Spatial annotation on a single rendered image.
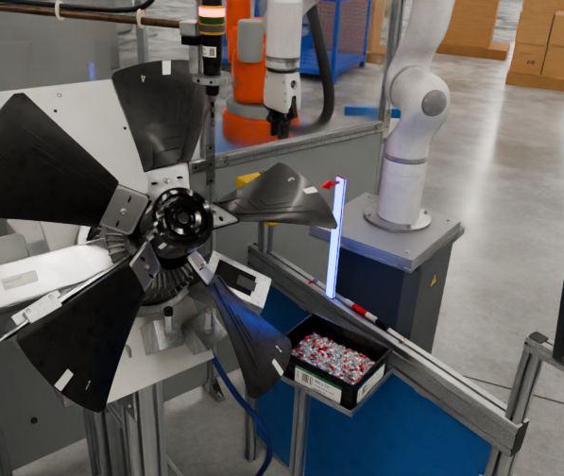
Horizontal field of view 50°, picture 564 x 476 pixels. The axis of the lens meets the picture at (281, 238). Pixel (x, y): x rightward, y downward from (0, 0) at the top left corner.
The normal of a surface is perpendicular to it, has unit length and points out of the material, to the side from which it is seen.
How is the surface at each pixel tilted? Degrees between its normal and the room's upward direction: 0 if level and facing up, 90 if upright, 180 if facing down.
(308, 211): 21
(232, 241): 90
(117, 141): 50
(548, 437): 0
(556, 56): 90
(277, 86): 91
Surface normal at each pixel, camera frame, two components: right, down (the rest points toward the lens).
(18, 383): 0.62, 0.39
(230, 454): 0.04, -0.89
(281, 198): 0.19, -0.79
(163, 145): -0.27, -0.22
